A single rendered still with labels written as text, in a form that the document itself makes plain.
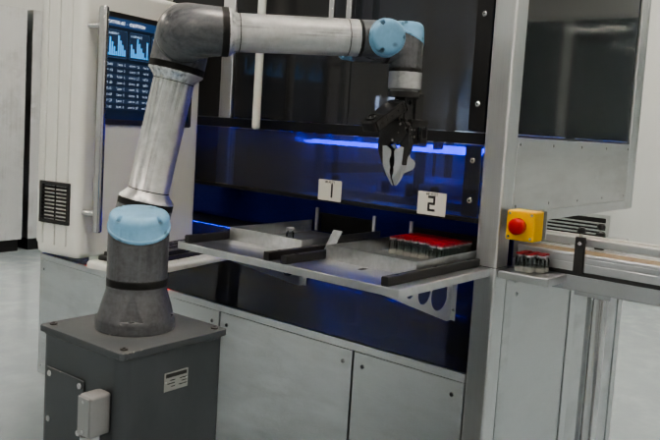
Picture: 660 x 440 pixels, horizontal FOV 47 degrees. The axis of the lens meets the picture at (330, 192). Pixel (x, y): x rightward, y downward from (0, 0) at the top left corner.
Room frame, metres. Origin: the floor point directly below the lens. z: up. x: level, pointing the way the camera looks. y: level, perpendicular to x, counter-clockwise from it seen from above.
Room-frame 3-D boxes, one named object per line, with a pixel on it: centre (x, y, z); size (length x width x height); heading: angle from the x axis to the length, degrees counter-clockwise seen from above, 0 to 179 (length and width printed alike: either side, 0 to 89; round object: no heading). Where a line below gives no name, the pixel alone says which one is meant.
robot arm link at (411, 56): (1.72, -0.15, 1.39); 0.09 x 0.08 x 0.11; 104
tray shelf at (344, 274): (1.93, -0.03, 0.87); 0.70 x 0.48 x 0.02; 51
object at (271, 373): (2.86, 0.08, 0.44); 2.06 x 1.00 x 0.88; 51
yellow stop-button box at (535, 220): (1.82, -0.48, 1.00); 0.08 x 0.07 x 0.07; 141
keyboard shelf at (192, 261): (2.18, 0.49, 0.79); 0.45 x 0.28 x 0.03; 152
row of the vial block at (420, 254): (1.91, -0.23, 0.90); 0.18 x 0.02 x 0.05; 51
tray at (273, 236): (2.09, 0.06, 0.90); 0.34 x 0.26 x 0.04; 141
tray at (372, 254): (1.88, -0.21, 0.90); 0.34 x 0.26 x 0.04; 141
